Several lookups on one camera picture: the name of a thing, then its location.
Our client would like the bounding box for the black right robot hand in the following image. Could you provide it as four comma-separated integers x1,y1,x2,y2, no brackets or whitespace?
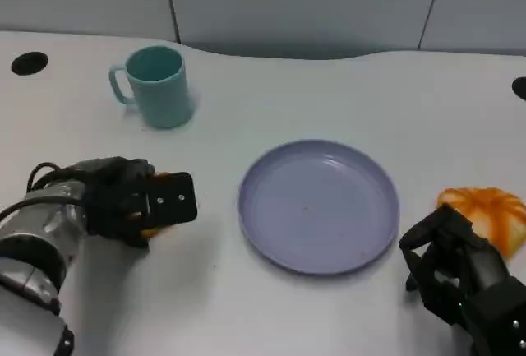
398,203,526,356

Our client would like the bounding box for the pale green mug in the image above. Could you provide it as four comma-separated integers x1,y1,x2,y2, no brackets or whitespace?
108,45,195,130

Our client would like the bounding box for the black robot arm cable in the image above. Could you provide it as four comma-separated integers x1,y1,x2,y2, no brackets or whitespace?
0,194,85,224
27,161,90,192

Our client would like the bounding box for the lilac plate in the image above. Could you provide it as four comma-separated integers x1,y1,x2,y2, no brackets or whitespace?
238,138,400,277

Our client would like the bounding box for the black table cable hole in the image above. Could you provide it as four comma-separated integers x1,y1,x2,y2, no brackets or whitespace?
511,76,526,101
11,51,49,76

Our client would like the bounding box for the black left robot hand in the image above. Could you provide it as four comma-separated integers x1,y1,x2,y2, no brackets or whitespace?
84,157,198,249

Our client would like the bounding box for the orange and white bread roll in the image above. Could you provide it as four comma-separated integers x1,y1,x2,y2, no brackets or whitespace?
127,170,173,238
436,186,526,261

